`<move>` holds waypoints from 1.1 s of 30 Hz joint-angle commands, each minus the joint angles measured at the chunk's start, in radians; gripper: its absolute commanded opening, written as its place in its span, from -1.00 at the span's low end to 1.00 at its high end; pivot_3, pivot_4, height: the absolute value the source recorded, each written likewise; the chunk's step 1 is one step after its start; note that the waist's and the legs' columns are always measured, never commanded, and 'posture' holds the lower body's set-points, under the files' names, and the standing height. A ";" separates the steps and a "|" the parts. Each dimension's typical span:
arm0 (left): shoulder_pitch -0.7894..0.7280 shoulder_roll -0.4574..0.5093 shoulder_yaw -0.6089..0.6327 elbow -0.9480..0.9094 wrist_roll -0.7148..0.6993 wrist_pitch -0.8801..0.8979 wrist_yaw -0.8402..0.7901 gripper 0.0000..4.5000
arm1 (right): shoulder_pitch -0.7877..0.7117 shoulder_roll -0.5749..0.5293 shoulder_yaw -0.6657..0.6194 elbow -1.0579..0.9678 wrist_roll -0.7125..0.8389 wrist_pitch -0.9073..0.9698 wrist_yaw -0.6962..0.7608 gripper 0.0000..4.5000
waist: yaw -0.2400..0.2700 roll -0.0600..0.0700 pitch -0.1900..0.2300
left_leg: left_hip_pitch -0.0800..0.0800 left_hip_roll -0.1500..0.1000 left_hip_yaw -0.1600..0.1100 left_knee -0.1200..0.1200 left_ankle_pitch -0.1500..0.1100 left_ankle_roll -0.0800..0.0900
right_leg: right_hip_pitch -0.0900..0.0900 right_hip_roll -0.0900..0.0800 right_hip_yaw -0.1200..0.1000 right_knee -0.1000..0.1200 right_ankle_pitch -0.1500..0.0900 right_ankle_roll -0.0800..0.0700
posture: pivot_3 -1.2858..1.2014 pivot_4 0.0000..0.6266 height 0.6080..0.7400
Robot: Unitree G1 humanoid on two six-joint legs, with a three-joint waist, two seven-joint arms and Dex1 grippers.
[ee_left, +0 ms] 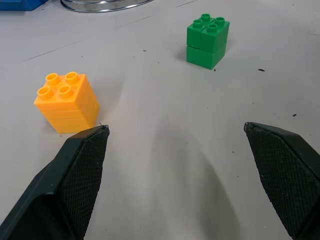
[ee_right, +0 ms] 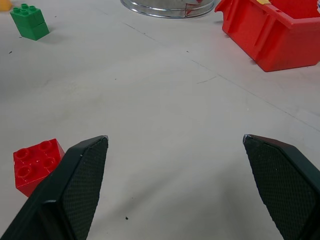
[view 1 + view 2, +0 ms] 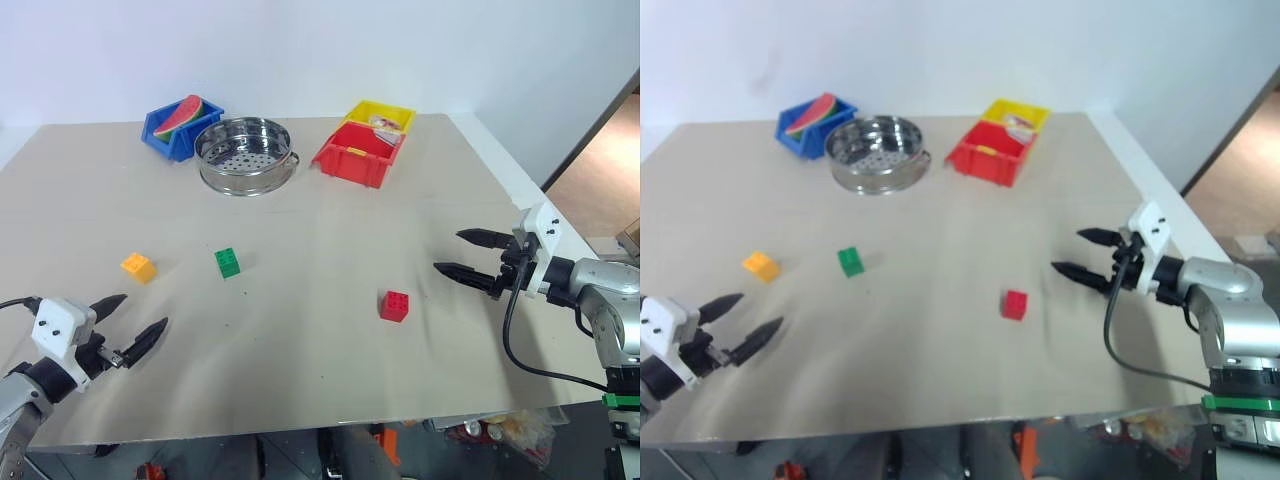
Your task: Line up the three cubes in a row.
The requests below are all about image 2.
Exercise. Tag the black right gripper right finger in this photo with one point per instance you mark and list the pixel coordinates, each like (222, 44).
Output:
(282, 185)

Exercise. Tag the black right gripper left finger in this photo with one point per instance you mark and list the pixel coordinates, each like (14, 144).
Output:
(75, 190)

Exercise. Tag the red toy brick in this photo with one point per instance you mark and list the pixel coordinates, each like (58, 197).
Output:
(31, 165)

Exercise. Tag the red plastic storage bin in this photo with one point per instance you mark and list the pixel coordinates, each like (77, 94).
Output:
(272, 32)

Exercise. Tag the green toy brick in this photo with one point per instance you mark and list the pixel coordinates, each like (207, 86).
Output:
(29, 22)

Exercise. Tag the yellow toy piece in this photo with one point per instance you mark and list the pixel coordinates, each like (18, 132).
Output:
(4, 4)

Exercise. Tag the round silver metal basin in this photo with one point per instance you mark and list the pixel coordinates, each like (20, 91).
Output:
(167, 7)

